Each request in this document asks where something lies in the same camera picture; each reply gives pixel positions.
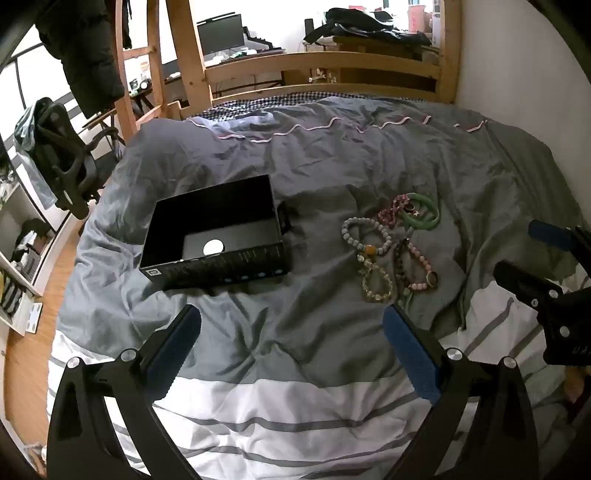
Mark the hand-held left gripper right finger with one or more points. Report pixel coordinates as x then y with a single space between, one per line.
411 355

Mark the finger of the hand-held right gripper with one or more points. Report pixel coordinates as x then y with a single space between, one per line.
549 235
521 281

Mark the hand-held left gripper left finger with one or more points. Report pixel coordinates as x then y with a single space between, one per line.
175 360

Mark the green jade bangle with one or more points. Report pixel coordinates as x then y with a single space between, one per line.
435 214

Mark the black cardboard box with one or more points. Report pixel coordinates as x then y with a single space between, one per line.
212 207

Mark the white round disc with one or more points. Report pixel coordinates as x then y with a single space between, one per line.
213 247

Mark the white shelf unit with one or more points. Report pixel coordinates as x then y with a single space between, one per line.
18 272

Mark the grey striped duvet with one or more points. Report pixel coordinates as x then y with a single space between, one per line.
323 161

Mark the black office chair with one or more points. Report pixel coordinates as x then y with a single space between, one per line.
69 170

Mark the wooden desk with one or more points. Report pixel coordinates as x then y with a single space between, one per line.
369 50

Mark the grey cloth on chair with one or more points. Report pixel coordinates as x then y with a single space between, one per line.
27 134

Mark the pile of black clothes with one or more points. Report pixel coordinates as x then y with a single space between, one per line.
369 32

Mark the checkered bed sheet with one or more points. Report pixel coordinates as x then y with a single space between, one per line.
277 99

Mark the black hanging jacket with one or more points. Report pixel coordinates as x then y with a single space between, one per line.
87 55

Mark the computer monitor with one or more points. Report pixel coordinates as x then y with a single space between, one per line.
220 34

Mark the wooden bed frame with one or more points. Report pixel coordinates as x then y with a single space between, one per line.
323 62

